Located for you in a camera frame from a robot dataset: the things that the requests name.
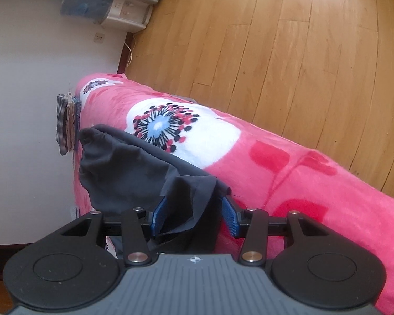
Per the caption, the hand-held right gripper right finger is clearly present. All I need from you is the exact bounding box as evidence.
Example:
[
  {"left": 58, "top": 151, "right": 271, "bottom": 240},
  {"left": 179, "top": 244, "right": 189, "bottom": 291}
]
[{"left": 221, "top": 195, "right": 330, "bottom": 266}]

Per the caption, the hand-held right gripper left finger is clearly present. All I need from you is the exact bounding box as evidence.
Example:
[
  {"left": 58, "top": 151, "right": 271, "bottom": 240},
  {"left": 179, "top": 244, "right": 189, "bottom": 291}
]
[{"left": 61, "top": 195, "right": 168, "bottom": 266}]

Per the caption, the dark grey garment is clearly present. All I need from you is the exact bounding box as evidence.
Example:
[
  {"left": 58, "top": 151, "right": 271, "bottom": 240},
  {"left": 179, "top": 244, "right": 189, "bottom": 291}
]
[{"left": 79, "top": 124, "right": 232, "bottom": 255}]

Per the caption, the pink flower print blanket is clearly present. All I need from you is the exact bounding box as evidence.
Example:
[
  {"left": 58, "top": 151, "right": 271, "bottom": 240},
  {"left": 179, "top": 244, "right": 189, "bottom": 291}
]
[{"left": 70, "top": 72, "right": 394, "bottom": 315}]

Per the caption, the plaid folded garment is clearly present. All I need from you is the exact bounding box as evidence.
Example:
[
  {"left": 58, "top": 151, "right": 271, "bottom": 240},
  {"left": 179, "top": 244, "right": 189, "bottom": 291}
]
[{"left": 56, "top": 93, "right": 71, "bottom": 156}]

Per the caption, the blue water bottle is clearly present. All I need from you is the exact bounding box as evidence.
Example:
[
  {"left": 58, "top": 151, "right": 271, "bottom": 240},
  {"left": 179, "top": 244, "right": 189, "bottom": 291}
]
[{"left": 61, "top": 0, "right": 115, "bottom": 23}]

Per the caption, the white power cable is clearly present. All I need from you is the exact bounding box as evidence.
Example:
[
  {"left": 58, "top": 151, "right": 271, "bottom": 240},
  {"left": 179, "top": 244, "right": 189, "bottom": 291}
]
[{"left": 123, "top": 41, "right": 135, "bottom": 73}]

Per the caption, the dark brown door frame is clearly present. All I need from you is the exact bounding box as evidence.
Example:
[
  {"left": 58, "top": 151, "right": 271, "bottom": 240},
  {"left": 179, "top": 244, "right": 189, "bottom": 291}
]
[{"left": 0, "top": 243, "right": 37, "bottom": 284}]

